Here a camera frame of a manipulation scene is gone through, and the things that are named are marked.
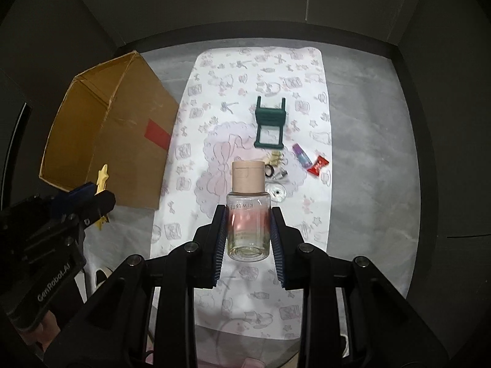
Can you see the white patterned table mat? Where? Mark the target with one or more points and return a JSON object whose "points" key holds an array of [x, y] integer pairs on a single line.
{"points": [[253, 131]]}

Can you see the round silver metal piece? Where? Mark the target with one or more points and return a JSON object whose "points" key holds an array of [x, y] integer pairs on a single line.
{"points": [[277, 192]]}

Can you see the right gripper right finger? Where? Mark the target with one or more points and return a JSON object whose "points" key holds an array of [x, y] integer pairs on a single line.
{"points": [[285, 241]]}

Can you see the purple small tube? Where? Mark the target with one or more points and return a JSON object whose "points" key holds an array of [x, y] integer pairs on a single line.
{"points": [[300, 154]]}

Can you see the gold binder clip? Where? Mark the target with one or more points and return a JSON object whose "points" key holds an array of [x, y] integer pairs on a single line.
{"points": [[275, 158]]}

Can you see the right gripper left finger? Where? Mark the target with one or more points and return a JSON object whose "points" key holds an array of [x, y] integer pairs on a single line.
{"points": [[211, 239]]}

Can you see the yellow star hair clip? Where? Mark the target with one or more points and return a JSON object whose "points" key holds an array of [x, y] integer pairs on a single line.
{"points": [[102, 178]]}

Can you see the red candy wrapper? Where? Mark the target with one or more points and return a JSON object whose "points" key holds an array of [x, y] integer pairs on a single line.
{"points": [[320, 163]]}

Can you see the person left hand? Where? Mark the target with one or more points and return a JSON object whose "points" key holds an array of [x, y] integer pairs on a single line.
{"points": [[36, 341]]}

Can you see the brown cardboard box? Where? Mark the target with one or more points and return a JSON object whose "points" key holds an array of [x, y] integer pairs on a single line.
{"points": [[116, 115]]}

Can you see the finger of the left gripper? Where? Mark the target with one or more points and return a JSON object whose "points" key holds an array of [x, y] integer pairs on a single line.
{"points": [[85, 191], [97, 207]]}

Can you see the glass bottle with beige cap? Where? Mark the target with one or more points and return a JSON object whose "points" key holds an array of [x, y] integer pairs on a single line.
{"points": [[248, 203]]}

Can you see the green toy chair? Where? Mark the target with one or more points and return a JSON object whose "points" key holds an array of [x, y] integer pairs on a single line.
{"points": [[270, 117]]}

